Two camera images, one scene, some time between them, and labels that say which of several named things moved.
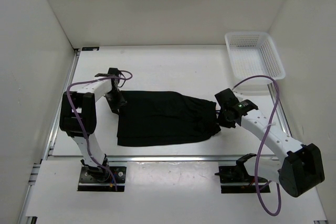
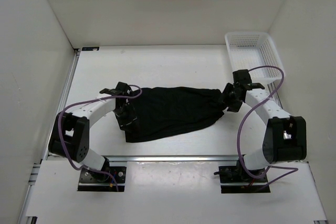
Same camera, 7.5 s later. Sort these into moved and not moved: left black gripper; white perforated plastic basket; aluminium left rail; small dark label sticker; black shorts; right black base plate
Moved: black shorts; left black gripper
Not moved: right black base plate; white perforated plastic basket; aluminium left rail; small dark label sticker
